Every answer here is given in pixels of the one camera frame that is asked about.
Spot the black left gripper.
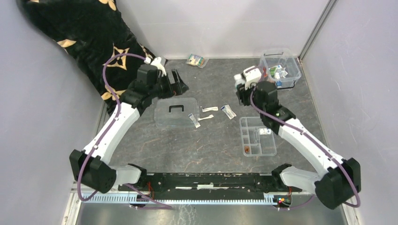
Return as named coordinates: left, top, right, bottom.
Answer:
left=149, top=68, right=189, bottom=99

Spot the clear box lid black handle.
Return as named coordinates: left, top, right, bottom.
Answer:
left=154, top=97, right=199, bottom=128

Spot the white plaster strip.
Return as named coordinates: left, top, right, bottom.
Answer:
left=201, top=106, right=219, bottom=113

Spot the colourful bandage packet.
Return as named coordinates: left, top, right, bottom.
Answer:
left=185, top=53, right=208, bottom=68

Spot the clear plastic storage box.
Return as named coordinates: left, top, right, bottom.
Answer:
left=259, top=48, right=302, bottom=90

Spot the clear compartment organizer tray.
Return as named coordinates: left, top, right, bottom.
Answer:
left=239, top=117, right=277, bottom=157

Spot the white bottle green label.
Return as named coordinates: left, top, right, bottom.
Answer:
left=233, top=74, right=246, bottom=86

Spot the teal item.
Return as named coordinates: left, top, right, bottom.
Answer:
left=269, top=65, right=288, bottom=79

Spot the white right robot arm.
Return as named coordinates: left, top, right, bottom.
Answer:
left=235, top=81, right=361, bottom=210

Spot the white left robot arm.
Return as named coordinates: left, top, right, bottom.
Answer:
left=69, top=64, right=189, bottom=194

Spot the white blue wipe sachet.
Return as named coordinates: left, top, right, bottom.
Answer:
left=188, top=113, right=200, bottom=128

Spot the black floral plush blanket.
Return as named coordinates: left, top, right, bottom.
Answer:
left=17, top=0, right=155, bottom=114

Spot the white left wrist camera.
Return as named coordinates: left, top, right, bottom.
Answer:
left=150, top=57, right=167, bottom=76

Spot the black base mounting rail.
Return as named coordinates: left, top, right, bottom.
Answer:
left=133, top=172, right=301, bottom=201

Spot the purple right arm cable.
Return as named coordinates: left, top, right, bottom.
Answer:
left=248, top=65, right=361, bottom=210

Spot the white slotted cable duct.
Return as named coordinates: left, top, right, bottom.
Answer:
left=86, top=192, right=291, bottom=206

